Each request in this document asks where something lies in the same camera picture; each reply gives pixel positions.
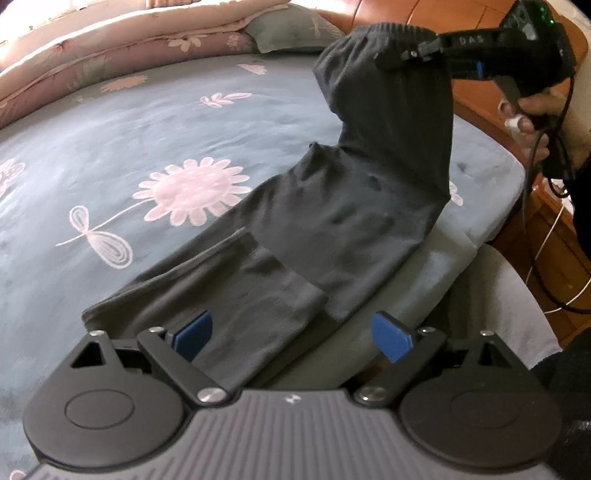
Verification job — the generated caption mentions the white mattress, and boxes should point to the white mattress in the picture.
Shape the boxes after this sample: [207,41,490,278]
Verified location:
[455,240,565,372]

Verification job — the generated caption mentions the person's right hand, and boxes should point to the person's right hand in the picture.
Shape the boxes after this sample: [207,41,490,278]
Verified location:
[498,87,570,158]

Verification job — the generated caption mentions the white cable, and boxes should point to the white cable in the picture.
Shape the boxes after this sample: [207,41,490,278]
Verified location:
[530,178,591,315]

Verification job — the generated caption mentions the green floral bed sheet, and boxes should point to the green floral bed sheet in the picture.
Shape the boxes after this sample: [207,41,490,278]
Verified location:
[0,48,527,480]

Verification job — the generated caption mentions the wooden headboard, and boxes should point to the wooden headboard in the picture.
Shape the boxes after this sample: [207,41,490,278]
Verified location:
[318,0,591,349]

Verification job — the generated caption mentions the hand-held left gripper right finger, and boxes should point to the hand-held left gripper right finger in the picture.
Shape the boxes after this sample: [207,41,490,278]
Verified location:
[353,311,532,409]

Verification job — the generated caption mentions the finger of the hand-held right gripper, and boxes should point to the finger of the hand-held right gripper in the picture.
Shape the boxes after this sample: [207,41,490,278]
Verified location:
[373,39,446,71]

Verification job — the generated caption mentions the person's black clothing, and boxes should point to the person's black clothing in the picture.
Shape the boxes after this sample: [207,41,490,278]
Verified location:
[530,330,591,480]

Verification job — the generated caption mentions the dark grey pants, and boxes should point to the dark grey pants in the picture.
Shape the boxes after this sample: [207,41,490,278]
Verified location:
[82,22,456,393]

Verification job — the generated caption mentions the pink floral quilt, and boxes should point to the pink floral quilt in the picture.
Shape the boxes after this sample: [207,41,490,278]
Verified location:
[0,0,291,131]

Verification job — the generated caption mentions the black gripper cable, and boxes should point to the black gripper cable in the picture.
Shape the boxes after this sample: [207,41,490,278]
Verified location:
[521,74,591,317]

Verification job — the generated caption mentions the green pillow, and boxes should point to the green pillow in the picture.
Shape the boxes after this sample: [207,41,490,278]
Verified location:
[244,4,346,54]

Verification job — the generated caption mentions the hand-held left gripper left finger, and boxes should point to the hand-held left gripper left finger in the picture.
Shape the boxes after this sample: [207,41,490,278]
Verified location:
[69,310,227,407]

